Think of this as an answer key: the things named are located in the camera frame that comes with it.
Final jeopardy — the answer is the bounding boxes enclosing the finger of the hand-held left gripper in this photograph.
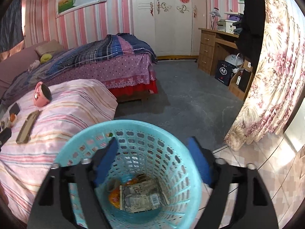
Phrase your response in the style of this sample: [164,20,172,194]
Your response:
[0,127,12,148]

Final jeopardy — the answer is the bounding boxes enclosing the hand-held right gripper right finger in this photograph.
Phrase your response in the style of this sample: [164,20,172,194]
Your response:
[187,136,279,229]

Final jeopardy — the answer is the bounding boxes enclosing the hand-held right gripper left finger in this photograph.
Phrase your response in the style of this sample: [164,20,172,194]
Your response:
[27,137,120,229]

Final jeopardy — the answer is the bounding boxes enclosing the grey paper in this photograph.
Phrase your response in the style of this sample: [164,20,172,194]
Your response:
[107,180,120,191]

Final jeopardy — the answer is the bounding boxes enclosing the orange plastic bag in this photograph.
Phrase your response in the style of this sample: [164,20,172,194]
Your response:
[108,187,123,208]

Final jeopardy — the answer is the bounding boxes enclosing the teal plastic basket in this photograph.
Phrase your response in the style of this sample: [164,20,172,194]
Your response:
[55,120,203,229]

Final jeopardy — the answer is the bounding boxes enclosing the dark snack wrapper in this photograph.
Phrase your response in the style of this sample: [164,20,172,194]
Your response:
[119,182,169,213]

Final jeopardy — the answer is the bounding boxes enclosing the beige phone case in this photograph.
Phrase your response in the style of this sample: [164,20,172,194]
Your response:
[16,110,41,144]

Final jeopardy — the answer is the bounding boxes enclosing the black smartphone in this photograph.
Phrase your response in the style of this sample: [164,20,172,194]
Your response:
[9,102,21,115]

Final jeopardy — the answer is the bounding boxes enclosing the pink mug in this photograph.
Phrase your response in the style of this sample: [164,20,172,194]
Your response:
[33,81,52,106]

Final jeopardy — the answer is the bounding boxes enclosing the pink striped cloth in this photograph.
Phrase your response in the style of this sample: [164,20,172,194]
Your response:
[0,79,118,220]

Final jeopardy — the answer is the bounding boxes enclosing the cardboard box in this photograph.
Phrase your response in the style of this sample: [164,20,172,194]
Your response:
[229,60,254,101]

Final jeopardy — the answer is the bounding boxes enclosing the yellow plush toy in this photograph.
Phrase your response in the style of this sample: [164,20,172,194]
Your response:
[40,53,53,64]

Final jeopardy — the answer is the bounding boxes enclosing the black gift box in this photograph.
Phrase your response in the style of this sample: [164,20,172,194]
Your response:
[214,60,235,87]

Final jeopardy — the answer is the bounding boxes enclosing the bed with purple dotted sheet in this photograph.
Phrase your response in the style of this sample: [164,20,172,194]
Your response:
[0,34,159,105]

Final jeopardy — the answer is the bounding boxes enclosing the beige pillow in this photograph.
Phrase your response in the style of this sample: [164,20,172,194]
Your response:
[35,39,63,57]

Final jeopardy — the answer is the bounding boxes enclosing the white cabinet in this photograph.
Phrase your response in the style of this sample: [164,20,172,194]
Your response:
[282,110,305,153]

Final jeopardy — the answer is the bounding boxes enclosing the white round appliance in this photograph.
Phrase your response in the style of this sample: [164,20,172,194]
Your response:
[225,54,243,68]

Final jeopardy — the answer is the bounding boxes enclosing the blue plaid blanket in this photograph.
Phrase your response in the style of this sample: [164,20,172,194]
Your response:
[2,34,158,101]

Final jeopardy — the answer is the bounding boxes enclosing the wooden desk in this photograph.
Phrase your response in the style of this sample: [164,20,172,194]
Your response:
[198,28,240,75]

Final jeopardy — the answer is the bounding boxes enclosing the dark grey window curtain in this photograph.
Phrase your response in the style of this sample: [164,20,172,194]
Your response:
[0,0,24,53]

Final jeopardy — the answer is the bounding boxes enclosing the pink floral curtain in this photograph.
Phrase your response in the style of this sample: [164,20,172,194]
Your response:
[224,0,302,152]

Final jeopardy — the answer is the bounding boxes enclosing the white wardrobe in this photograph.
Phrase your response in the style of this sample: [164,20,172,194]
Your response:
[132,0,207,60]

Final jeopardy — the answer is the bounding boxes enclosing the white box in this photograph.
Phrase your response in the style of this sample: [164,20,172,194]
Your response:
[217,19,237,34]

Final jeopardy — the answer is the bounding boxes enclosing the black coat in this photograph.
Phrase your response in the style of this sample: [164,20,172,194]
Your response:
[236,0,266,68]

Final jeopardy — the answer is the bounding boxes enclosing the desk lamp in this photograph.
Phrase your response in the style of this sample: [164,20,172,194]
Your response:
[209,7,220,30]

